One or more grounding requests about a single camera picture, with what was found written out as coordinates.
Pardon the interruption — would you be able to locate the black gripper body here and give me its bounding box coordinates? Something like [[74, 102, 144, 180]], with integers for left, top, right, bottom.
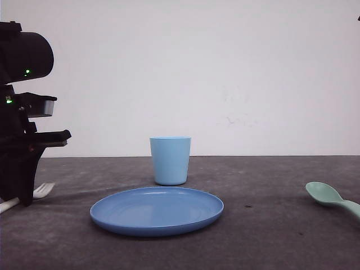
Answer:
[[1, 85, 71, 151]]

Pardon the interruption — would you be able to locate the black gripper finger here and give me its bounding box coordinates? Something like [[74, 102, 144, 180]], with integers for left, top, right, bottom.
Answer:
[[1, 147, 44, 206]]

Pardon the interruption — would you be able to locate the white plastic fork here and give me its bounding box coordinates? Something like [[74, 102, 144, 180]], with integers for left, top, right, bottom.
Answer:
[[1, 183, 55, 214]]

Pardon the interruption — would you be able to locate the light blue plastic cup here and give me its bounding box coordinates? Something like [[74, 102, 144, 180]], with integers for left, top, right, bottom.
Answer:
[[150, 136, 191, 186]]

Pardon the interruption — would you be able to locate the mint green plastic spoon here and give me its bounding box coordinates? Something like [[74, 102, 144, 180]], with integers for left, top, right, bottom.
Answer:
[[305, 182, 359, 219]]

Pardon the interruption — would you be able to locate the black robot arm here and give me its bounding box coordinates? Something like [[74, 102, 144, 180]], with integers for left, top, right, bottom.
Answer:
[[1, 21, 71, 206]]

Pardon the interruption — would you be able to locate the blue plastic plate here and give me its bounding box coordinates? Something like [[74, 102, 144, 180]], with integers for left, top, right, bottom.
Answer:
[[89, 186, 224, 237]]

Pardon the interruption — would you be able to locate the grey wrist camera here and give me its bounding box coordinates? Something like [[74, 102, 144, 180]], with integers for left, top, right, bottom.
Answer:
[[20, 92, 57, 118]]

